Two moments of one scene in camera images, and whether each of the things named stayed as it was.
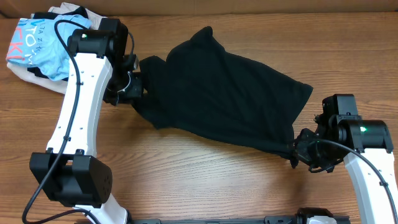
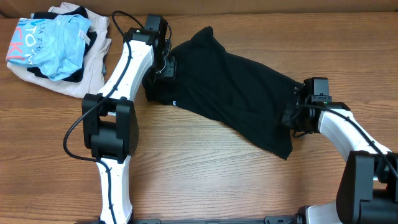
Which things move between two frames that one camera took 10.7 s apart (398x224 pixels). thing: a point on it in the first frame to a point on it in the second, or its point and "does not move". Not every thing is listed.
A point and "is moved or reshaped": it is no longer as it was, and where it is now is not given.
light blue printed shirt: (35, 43) does not move
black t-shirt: (206, 83) is moved or reshaped
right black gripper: (301, 153) to (285, 120)
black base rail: (268, 219) does not move
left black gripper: (136, 91) to (170, 71)
